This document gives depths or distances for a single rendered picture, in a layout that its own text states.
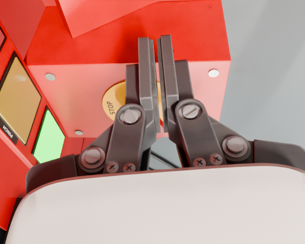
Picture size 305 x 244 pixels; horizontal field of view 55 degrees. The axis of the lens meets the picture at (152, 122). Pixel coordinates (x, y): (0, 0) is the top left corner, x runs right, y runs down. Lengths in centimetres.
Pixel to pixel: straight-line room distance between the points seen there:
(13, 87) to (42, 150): 6
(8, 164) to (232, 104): 122
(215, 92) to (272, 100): 133
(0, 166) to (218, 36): 37
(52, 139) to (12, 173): 26
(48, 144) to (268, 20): 105
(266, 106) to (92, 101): 139
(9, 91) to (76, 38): 7
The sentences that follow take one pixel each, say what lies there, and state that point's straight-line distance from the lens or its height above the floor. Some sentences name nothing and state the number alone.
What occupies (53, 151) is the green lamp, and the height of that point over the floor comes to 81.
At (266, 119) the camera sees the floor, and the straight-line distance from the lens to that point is 171.
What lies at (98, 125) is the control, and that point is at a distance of 29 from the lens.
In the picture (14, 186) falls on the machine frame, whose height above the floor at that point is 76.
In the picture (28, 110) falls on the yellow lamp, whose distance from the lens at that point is 24.
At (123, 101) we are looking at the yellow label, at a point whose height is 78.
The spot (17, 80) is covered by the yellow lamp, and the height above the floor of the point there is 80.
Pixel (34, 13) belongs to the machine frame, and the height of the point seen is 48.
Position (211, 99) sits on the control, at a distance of 26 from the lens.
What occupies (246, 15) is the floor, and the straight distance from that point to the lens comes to 119.
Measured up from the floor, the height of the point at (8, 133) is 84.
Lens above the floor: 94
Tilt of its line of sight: 35 degrees down
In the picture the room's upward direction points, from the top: 177 degrees counter-clockwise
